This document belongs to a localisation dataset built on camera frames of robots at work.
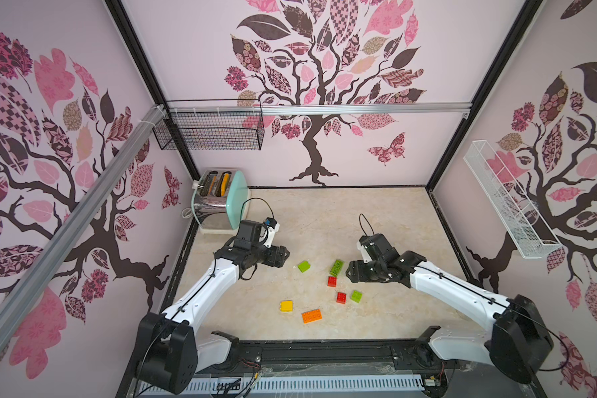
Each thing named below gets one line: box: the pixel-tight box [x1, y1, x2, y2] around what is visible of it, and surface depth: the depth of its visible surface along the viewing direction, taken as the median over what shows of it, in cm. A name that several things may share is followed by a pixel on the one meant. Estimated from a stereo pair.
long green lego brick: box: [329, 258, 345, 278], surface depth 94 cm
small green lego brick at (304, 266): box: [297, 261, 311, 273], surface depth 97 cm
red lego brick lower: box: [335, 291, 348, 305], surface depth 87 cm
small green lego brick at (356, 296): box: [350, 290, 364, 304], surface depth 87 cm
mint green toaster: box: [191, 169, 248, 231], surface depth 99 cm
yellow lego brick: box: [279, 300, 295, 313], surface depth 85 cm
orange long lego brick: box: [300, 308, 323, 325], surface depth 83 cm
